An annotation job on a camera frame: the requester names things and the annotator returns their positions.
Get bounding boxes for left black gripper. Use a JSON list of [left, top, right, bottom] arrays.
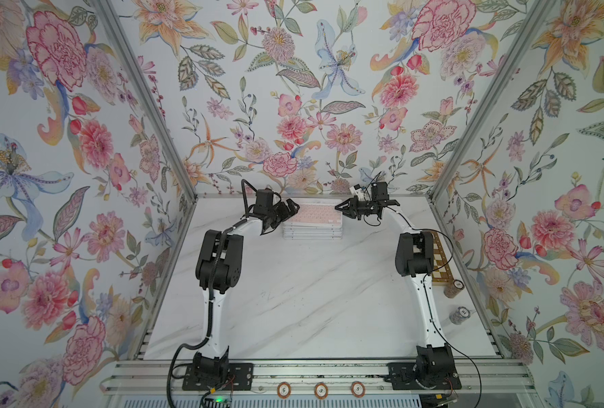
[[264, 197, 298, 231]]

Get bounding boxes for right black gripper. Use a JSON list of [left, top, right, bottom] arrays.
[[335, 196, 377, 220]]

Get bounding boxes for pink keyboard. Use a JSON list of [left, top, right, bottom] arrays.
[[282, 231, 343, 239], [287, 203, 343, 228]]

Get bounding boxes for white keyboard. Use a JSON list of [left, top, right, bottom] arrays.
[[283, 229, 343, 236], [283, 235, 343, 240]]

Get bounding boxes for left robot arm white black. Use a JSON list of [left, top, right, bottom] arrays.
[[195, 180, 300, 359]]

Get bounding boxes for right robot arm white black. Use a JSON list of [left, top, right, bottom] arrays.
[[335, 182, 458, 384]]

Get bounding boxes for wooden chessboard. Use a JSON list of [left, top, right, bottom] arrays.
[[431, 231, 454, 287]]

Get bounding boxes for brown cylindrical can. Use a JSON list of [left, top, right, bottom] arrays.
[[443, 279, 465, 299]]

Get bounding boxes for silver patterned can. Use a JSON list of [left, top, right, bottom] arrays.
[[449, 306, 471, 326]]

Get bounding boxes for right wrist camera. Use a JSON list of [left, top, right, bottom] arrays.
[[350, 185, 368, 202]]

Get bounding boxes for right black cable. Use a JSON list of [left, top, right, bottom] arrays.
[[360, 172, 482, 408]]

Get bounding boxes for left black cable bundle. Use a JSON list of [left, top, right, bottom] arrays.
[[166, 177, 259, 408]]

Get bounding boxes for left orange ring marker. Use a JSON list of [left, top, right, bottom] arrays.
[[276, 382, 292, 400]]

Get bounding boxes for orange ring marker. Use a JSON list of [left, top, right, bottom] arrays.
[[276, 382, 292, 400], [350, 381, 366, 399], [314, 382, 328, 401]]

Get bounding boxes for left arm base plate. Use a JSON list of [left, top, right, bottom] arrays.
[[182, 348, 254, 391]]

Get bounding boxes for middle orange ring marker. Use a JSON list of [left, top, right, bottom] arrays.
[[314, 382, 328, 401]]

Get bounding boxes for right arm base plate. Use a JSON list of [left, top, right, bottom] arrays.
[[386, 345, 462, 391]]

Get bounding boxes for right orange ring marker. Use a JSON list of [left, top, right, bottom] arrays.
[[350, 381, 366, 399]]

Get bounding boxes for aluminium front rail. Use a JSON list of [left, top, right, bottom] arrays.
[[101, 358, 536, 396]]

